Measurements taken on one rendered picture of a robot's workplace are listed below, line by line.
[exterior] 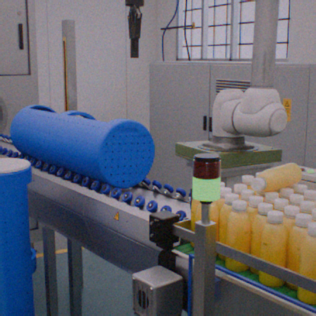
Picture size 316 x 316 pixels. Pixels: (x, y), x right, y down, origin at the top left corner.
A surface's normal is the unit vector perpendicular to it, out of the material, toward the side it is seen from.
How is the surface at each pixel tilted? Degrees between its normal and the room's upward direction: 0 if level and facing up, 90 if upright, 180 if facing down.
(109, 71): 90
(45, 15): 90
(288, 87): 90
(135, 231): 70
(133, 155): 90
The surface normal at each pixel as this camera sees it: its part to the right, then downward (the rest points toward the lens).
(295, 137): -0.88, 0.10
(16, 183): 0.75, 0.13
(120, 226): -0.73, -0.21
